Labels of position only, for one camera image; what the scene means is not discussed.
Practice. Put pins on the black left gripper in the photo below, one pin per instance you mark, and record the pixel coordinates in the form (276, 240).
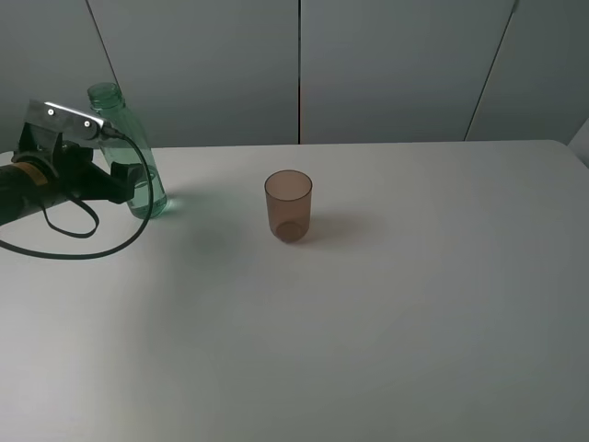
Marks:
(58, 167)

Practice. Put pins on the green transparent plastic bottle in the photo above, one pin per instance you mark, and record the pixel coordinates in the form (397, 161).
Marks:
(107, 101)

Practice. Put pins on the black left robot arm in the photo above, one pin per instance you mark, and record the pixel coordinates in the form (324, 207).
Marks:
(19, 199)

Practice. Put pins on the pink translucent plastic cup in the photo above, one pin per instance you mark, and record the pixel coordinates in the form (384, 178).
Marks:
(288, 198)

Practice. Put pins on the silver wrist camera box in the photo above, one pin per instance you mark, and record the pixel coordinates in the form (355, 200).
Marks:
(62, 120)

